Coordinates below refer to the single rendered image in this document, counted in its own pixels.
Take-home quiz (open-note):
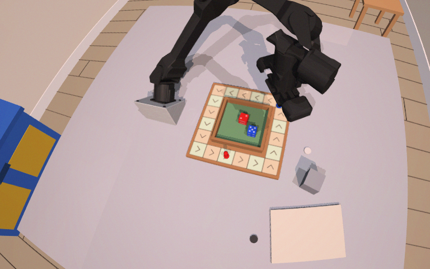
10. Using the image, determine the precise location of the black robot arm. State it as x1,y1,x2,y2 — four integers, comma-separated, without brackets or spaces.
149,0,341,104

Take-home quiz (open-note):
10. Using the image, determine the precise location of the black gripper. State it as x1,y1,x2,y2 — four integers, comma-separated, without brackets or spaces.
256,54,313,122

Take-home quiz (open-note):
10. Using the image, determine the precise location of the red die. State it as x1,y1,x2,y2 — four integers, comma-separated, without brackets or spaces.
239,113,249,125

